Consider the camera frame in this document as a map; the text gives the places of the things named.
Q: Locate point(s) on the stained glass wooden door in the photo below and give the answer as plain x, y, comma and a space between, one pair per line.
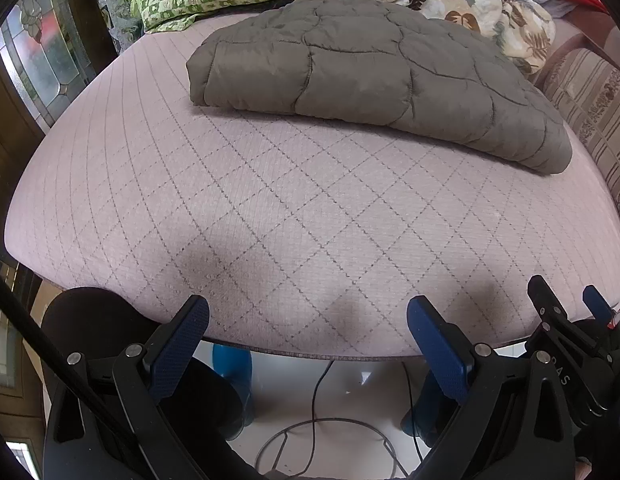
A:
45, 60

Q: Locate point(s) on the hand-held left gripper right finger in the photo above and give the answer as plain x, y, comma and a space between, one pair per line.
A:
440, 350

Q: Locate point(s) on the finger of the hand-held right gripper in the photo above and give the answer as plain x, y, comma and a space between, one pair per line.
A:
555, 320
597, 305

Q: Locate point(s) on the green printed curtain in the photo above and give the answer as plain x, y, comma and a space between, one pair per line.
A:
117, 10

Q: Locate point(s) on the blue plastic leg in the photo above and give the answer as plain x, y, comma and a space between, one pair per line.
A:
232, 380

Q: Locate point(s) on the grey-olive puffer jacket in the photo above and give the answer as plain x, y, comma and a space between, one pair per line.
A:
380, 70

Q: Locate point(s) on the striped beige sofa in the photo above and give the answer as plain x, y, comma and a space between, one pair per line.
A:
590, 95

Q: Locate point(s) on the person's right hand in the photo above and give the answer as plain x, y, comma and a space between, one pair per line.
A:
584, 469

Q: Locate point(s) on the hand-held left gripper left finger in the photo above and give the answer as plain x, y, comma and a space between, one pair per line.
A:
182, 345

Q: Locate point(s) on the person's black trouser leg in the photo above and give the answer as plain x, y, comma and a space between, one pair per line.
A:
90, 315

